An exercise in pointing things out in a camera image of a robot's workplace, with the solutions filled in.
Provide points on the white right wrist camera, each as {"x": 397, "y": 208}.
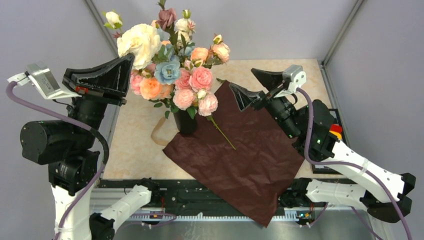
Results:
{"x": 292, "y": 78}

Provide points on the beige satin ribbon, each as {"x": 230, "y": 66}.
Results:
{"x": 159, "y": 134}

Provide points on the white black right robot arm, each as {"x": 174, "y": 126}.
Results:
{"x": 379, "y": 192}

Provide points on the brown small rose stem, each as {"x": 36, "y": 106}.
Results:
{"x": 211, "y": 119}

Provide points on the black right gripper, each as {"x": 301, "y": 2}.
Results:
{"x": 245, "y": 98}

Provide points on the red yellow toy block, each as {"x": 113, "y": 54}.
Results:
{"x": 336, "y": 130}

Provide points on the white toothed cable duct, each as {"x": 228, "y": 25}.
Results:
{"x": 290, "y": 215}

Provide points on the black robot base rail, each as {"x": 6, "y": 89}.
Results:
{"x": 178, "y": 197}

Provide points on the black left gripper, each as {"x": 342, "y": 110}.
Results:
{"x": 112, "y": 77}

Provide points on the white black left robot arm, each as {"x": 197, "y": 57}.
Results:
{"x": 74, "y": 150}

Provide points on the black cylindrical vase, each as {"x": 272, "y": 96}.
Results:
{"x": 184, "y": 123}

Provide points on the colourful artificial flower bunch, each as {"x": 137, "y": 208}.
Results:
{"x": 169, "y": 69}

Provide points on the red paper bouquet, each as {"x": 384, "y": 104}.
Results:
{"x": 250, "y": 178}

